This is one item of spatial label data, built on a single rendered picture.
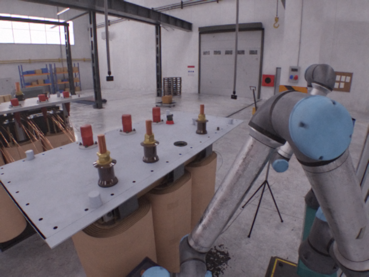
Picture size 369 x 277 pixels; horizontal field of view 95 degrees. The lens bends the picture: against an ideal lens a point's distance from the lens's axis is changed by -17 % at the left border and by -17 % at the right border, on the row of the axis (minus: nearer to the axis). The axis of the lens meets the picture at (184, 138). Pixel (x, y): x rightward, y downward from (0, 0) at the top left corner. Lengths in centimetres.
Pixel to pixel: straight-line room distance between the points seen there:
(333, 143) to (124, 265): 109
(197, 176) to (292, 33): 494
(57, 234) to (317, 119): 71
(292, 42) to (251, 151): 542
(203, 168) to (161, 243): 64
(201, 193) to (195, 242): 105
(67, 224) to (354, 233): 82
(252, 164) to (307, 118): 22
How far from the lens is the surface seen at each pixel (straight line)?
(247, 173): 57
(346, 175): 52
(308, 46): 586
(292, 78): 572
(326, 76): 123
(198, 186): 168
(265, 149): 55
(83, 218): 72
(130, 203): 106
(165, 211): 136
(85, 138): 128
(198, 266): 72
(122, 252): 114
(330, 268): 107
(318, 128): 41
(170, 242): 156
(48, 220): 76
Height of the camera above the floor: 180
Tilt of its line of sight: 19 degrees down
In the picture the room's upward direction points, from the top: straight up
